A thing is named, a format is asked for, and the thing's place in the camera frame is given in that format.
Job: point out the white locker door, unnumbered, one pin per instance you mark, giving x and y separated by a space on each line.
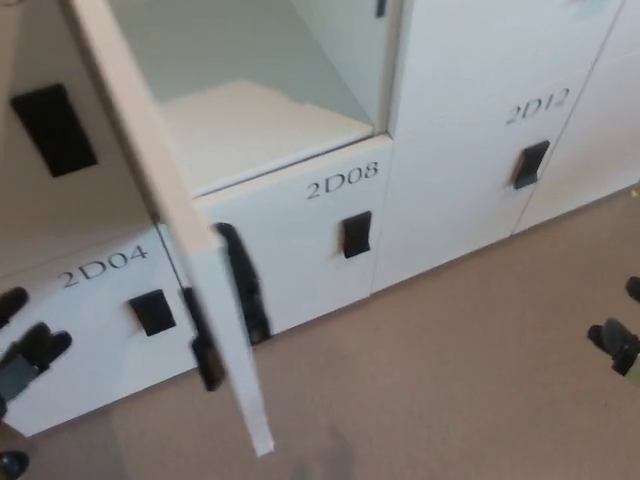
625 25

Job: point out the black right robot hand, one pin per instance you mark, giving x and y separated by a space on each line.
615 342

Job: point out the white locker door 2D08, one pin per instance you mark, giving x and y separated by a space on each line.
310 280

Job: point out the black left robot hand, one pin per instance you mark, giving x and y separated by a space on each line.
35 350

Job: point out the white locker door 2D07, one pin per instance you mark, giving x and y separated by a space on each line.
150 150

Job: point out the white locker door above 2D04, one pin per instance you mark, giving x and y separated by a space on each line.
60 220

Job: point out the black robot foot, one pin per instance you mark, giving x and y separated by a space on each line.
12 462

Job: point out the dark latch strike plate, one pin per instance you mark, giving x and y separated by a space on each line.
381 7

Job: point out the white locker cabinet body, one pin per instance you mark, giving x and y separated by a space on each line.
250 125

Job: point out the white locker door above 2D12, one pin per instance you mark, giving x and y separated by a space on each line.
500 55

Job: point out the white locker door beside 2D12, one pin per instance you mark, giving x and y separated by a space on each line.
590 150

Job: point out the black lock box inside door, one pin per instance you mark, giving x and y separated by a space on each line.
245 280

